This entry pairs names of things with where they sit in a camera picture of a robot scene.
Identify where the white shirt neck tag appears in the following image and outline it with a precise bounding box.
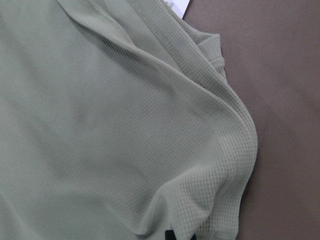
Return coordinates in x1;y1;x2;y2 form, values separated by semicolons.
164;0;190;19

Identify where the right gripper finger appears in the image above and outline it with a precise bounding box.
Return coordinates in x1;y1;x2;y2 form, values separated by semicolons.
165;230;177;240

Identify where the olive green long-sleeve shirt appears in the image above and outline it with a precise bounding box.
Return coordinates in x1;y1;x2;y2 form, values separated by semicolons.
0;0;258;240

